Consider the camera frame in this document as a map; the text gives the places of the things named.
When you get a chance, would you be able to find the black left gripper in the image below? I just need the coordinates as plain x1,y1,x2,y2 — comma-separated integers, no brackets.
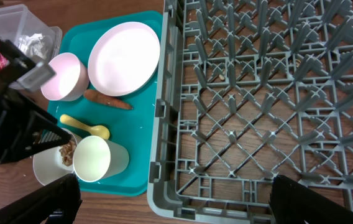
0,39,71,164

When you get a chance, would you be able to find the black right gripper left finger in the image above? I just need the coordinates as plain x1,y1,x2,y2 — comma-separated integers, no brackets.
0,174,82,224

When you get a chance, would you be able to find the small white bowl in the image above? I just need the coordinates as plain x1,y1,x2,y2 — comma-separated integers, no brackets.
33,128,81,185

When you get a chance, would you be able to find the grey dishwasher rack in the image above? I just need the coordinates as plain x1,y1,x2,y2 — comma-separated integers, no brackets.
147,0,353,223

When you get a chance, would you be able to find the yellow plastic spoon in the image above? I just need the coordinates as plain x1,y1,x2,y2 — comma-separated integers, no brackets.
60,114,111,139

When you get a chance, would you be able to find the white tissue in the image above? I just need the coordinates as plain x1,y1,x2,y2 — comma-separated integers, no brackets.
19,34,53,60

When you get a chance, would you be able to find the orange carrot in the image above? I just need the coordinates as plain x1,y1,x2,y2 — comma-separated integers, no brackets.
83,89,133,110

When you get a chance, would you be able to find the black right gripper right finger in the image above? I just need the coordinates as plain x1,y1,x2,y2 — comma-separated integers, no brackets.
269,175,353,224

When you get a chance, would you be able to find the teal serving tray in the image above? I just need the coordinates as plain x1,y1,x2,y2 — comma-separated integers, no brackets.
48,11,162,196

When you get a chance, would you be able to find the clear plastic waste bin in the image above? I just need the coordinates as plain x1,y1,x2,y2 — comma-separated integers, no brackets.
0,3,63,91

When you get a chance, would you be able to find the pink bowl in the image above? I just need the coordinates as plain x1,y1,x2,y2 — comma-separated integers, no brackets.
41,52,89,101

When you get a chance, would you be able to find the large white plate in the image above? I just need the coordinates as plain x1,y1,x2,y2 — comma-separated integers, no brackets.
88,22,160,96

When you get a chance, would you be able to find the white cup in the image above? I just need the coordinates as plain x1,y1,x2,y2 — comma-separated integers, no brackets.
73,136,130,182

